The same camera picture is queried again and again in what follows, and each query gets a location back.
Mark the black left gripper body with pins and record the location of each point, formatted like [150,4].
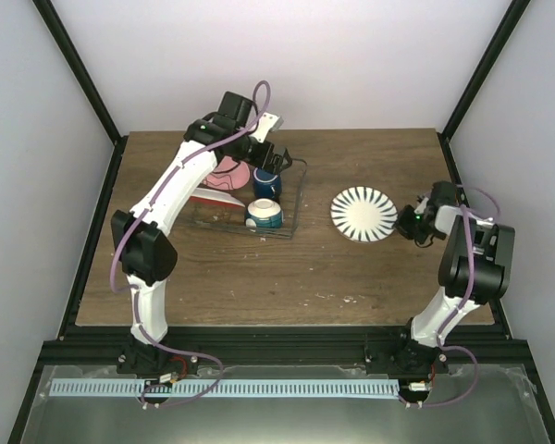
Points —
[259,159]

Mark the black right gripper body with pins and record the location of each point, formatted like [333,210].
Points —
[413,228]

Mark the dark blue mug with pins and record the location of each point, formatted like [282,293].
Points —
[266,185]

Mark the pink plastic bear plate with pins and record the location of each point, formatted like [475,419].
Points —
[229,175]

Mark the cream upturned bowl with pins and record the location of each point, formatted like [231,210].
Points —
[264,213]

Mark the red plate with teal flower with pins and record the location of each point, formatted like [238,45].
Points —
[215,197]

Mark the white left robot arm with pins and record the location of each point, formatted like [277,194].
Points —
[142,248]

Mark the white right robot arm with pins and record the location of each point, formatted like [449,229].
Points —
[475,268]

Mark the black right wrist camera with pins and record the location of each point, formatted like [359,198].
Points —
[444,193]

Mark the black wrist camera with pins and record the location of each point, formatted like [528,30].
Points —
[444,193]
[236,107]

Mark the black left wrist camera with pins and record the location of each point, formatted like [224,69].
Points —
[236,107]

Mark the grey wire dish rack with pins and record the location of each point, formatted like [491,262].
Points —
[239,198]

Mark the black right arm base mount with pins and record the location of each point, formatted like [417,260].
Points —
[401,356]

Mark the light blue slotted cable duct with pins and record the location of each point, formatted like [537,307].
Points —
[230,388]

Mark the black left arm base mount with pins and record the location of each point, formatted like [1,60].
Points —
[144,360]

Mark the black aluminium enclosure frame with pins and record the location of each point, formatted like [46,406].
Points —
[267,345]

